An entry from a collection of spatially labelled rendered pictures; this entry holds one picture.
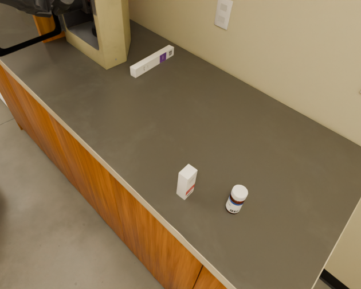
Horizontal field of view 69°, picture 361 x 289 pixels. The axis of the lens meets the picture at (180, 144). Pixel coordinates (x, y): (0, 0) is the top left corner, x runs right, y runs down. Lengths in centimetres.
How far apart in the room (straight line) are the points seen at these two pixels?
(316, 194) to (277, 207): 14
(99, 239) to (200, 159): 106
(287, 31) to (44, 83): 95
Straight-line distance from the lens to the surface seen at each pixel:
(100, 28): 114
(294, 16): 107
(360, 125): 113
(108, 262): 170
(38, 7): 114
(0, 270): 187
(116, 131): 92
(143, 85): 112
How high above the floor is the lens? 160
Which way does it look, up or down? 48 degrees down
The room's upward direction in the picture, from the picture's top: 6 degrees clockwise
